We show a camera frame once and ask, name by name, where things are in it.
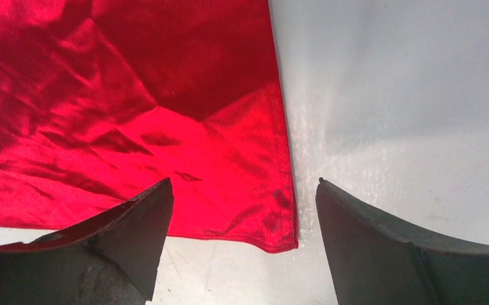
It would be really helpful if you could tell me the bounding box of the red satin napkin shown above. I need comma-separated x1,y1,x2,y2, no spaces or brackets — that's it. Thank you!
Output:
0,1,298,253

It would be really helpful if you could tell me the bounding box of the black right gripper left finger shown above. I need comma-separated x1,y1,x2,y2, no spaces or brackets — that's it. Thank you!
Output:
0,179,174,304

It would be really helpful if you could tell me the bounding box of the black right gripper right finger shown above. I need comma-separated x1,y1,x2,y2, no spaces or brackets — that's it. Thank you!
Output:
316,179,489,304

